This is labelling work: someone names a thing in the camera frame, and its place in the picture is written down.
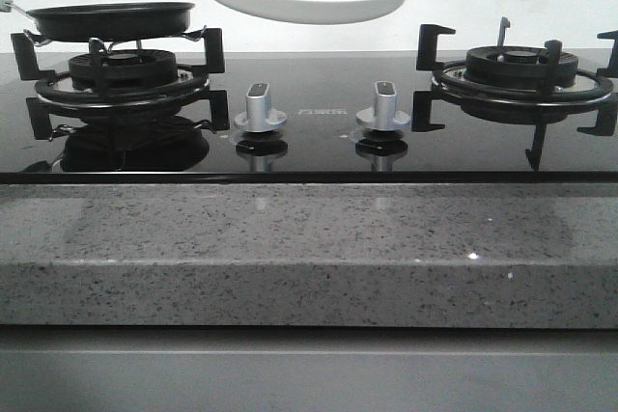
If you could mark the black gas burner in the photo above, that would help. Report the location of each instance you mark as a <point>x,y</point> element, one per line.
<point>511,67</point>
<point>126,69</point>

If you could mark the right black burner grate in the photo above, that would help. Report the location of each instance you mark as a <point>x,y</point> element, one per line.
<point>567,90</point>

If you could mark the grey speckled stone countertop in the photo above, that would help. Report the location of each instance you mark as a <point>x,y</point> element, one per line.
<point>401,255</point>

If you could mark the left silver stove knob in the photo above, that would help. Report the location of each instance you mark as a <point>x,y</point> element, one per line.
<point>259,115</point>

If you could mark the left black burner grate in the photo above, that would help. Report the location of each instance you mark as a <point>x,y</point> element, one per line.
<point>113,110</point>

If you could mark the right silver stove knob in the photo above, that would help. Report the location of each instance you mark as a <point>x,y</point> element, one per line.
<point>383,115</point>

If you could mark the grey cabinet front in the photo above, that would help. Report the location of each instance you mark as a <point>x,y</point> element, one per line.
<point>163,369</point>

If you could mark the black glass cooktop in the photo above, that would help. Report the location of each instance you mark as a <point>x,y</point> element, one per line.
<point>321,142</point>

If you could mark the right black gas burner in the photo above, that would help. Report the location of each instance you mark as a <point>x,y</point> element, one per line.
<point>511,67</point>

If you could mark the silver stove knob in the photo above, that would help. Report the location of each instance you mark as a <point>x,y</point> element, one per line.
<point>383,115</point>
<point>259,115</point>

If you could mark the black burner grate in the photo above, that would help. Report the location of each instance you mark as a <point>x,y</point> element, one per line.
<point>113,110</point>
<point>567,90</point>

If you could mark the black frying pan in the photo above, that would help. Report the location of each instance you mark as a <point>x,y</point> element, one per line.
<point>108,22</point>

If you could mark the left black gas burner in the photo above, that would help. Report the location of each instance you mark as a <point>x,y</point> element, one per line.
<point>126,69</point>

